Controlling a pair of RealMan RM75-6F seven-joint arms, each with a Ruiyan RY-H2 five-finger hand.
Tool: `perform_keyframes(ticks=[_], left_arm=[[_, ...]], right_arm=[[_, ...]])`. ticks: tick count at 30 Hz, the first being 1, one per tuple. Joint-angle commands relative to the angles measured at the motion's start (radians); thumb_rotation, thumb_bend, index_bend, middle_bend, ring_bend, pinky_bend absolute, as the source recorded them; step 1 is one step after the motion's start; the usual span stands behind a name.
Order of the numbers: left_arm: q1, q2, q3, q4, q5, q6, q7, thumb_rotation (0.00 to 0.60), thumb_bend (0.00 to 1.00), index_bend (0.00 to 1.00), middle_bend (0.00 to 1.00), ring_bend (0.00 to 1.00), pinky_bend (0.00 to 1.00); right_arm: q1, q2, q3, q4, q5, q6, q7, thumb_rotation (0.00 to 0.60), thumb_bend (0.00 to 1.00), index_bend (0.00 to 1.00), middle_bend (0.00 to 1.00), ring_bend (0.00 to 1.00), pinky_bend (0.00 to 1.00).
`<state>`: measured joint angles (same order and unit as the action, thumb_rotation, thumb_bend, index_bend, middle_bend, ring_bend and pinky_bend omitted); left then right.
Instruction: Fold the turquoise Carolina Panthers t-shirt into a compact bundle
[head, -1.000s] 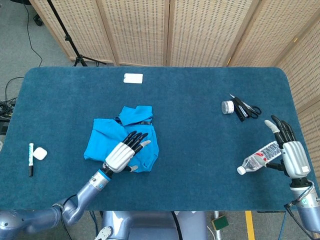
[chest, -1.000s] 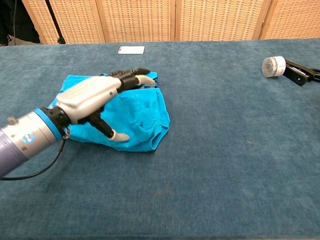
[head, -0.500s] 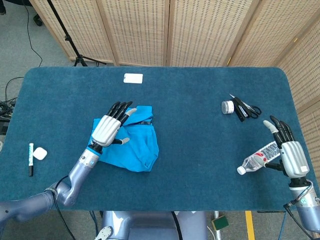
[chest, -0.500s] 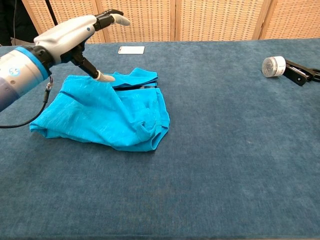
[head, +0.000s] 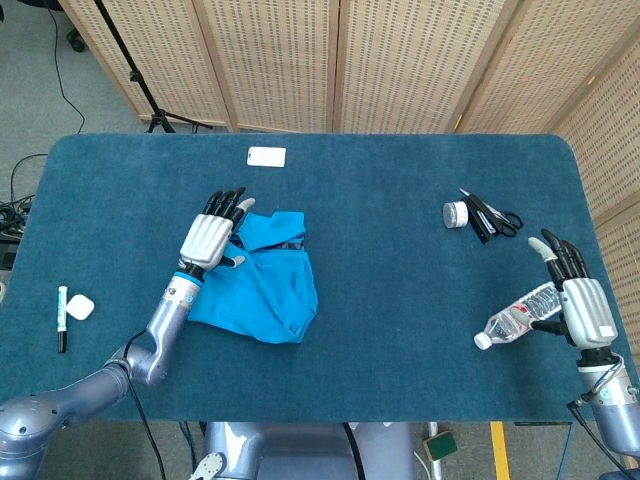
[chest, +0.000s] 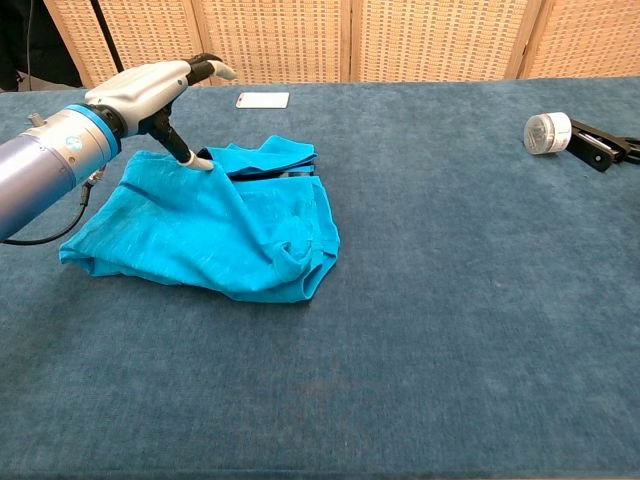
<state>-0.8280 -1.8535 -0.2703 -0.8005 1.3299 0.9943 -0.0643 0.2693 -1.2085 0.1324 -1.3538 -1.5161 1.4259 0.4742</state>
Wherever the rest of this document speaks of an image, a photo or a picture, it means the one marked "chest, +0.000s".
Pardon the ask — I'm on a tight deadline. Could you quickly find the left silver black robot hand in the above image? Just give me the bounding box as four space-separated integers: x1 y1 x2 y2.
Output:
84 52 237 172

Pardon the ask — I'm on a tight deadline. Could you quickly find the blue Carolina Panthers T-shirt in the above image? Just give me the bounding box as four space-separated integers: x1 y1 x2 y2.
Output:
58 134 341 305

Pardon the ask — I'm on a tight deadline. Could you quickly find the black tripod stand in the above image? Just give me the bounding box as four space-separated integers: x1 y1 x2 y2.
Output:
89 0 132 89

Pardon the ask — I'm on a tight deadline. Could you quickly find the white card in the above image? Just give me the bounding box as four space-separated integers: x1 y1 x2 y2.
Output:
235 91 291 109

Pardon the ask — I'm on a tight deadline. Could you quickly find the wicker folding screen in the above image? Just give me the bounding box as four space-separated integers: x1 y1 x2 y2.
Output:
43 0 640 89

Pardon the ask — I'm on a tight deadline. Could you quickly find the blue carpet table cover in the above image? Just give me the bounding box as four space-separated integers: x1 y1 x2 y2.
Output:
0 75 640 480

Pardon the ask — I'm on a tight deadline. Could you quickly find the small clear jar white label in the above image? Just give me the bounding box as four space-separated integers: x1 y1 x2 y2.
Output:
523 111 572 156

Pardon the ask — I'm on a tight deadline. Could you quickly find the black stapler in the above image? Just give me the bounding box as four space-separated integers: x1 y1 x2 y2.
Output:
565 118 630 173

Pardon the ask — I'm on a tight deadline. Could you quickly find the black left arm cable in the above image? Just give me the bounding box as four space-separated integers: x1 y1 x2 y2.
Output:
0 167 109 247

